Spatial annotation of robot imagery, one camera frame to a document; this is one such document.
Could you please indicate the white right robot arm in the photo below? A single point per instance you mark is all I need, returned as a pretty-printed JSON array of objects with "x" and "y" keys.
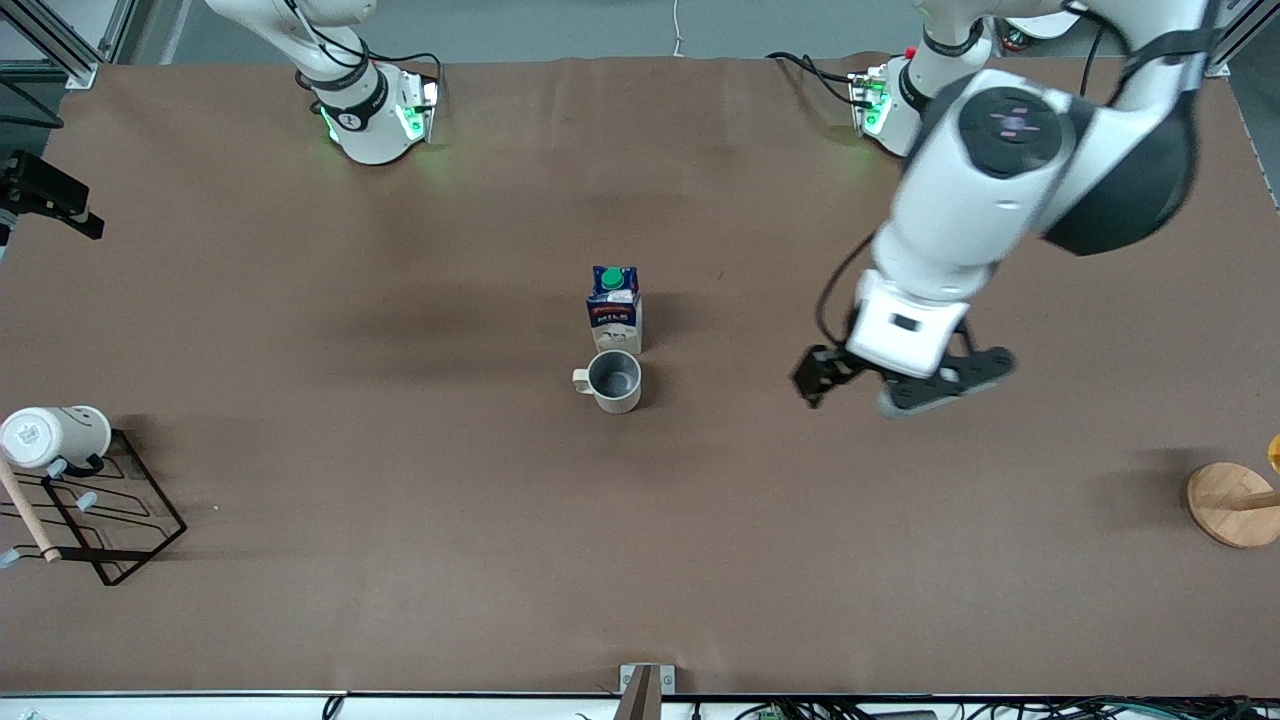
[{"x": 365, "y": 110}]

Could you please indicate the grey mount post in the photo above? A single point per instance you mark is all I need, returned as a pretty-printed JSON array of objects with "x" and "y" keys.
[{"x": 640, "y": 700}]

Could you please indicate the round wooden stand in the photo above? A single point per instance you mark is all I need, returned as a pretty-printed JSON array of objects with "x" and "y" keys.
[{"x": 1225, "y": 505}]

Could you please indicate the aluminium frame profile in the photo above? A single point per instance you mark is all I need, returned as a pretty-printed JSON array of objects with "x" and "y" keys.
[
  {"x": 1235, "y": 40},
  {"x": 65, "y": 45}
]

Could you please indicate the white mug with print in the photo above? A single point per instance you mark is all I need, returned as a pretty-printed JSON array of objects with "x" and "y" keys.
[{"x": 60, "y": 435}]

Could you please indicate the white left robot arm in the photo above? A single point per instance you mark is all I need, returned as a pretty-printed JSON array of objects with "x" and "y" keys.
[{"x": 990, "y": 200}]

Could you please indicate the wooden rod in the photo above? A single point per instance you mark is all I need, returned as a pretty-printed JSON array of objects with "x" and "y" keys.
[{"x": 28, "y": 515}]

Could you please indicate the blue white milk carton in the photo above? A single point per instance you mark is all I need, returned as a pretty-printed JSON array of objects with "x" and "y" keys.
[{"x": 615, "y": 315}]

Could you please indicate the metal mount bracket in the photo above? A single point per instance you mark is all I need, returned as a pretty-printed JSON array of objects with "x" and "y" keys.
[{"x": 628, "y": 676}]

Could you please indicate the brown table cover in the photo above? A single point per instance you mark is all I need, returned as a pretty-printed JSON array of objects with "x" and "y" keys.
[{"x": 640, "y": 560}]

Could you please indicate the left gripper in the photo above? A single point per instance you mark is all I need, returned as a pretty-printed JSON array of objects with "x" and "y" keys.
[{"x": 826, "y": 369}]

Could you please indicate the yellow object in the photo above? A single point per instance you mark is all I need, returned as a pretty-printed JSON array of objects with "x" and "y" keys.
[{"x": 1275, "y": 455}]

